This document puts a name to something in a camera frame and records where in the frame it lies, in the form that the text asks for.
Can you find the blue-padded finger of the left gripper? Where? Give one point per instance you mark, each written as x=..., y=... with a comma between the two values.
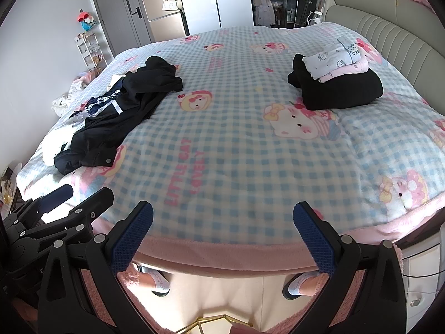
x=90, y=209
x=54, y=199

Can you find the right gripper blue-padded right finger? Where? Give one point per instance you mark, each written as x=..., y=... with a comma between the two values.
x=364, y=291

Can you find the folded pink garment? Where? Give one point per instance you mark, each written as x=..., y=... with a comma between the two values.
x=360, y=66

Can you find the right white shoe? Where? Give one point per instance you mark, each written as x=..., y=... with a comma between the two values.
x=304, y=284

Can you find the folded black garment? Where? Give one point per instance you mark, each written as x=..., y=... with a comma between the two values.
x=343, y=92

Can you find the small white shelf rack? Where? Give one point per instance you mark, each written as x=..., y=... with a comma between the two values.
x=91, y=52

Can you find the grey door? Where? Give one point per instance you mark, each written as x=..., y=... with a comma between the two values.
x=124, y=23

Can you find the black jacket on bed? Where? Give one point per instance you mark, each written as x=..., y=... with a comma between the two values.
x=132, y=99

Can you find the blue checkered cartoon blanket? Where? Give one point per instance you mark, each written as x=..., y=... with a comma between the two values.
x=225, y=160

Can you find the folded white printed garment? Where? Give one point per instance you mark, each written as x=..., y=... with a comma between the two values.
x=341, y=53

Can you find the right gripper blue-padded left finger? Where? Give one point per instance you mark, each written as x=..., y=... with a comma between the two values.
x=64, y=304

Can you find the white shoe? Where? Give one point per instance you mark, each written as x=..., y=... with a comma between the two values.
x=304, y=284
x=154, y=281

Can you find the white bedside drawer cabinet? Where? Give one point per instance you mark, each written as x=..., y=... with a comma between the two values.
x=423, y=274

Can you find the left white shoe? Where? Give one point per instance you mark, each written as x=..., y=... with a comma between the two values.
x=154, y=281

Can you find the beige refrigerator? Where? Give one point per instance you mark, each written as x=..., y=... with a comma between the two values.
x=165, y=19

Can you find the white wardrobe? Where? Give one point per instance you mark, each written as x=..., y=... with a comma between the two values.
x=208, y=15

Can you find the red blue plush toy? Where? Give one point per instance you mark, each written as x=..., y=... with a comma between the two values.
x=86, y=20

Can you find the grey padded headboard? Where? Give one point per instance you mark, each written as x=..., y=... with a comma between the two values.
x=407, y=34

